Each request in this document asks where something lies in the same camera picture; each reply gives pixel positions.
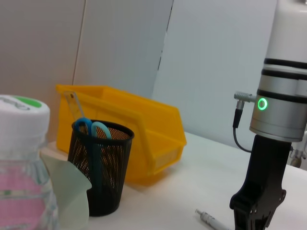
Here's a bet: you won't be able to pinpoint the silver grey pen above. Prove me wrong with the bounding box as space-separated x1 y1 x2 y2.
195 208 231 230

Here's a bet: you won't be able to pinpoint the clear plastic ruler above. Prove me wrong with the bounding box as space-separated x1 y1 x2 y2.
63 91 86 120

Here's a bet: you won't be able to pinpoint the black mesh pen holder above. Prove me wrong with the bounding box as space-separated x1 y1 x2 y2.
68 119 135 218

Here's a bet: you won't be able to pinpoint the grey metal background fixture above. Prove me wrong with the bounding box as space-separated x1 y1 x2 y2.
290 130 307 168

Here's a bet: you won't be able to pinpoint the clear water bottle green label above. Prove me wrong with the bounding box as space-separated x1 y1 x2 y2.
0 94 59 230

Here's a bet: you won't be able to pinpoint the blue scissors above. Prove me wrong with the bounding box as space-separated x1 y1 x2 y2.
73 117 113 190

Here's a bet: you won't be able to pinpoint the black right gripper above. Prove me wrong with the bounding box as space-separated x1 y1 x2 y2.
229 135 293 230

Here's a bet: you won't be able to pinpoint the yellow plastic bin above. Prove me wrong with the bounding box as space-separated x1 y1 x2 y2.
55 84 188 187

